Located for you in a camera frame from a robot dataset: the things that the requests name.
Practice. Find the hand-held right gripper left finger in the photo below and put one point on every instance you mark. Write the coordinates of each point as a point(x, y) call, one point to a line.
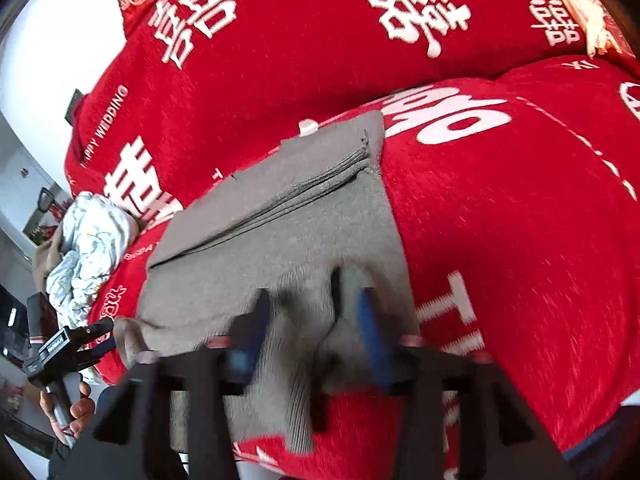
point(245, 355)

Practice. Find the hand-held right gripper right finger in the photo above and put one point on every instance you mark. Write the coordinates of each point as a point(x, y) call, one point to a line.
point(372, 340)

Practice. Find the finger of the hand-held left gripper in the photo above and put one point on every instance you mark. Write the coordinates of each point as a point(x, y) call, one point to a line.
point(95, 332)
point(105, 346)

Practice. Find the grey knit sweater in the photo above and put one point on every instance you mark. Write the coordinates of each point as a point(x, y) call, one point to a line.
point(300, 220)

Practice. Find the person's left hand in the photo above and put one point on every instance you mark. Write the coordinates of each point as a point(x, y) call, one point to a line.
point(84, 410)

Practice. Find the black cabinet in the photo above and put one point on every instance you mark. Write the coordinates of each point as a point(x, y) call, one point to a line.
point(12, 317)

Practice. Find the brown cloth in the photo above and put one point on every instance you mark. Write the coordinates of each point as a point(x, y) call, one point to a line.
point(45, 260)

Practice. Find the white floral cloth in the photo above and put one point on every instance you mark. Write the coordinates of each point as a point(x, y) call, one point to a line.
point(95, 240)

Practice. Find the black chair back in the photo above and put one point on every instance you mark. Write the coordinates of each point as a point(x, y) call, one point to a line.
point(47, 200)

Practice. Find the red printed blanket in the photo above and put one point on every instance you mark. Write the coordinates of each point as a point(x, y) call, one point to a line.
point(500, 210)

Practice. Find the dark blue cloth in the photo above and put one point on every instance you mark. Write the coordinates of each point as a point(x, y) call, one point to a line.
point(595, 447)

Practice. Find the red patterned cushion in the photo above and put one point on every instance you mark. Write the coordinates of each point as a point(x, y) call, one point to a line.
point(619, 35)

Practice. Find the cream lace cloth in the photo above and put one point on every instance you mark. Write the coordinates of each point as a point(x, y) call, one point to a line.
point(580, 5)

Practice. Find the dark wall plate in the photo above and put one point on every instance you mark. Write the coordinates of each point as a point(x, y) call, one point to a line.
point(74, 105)

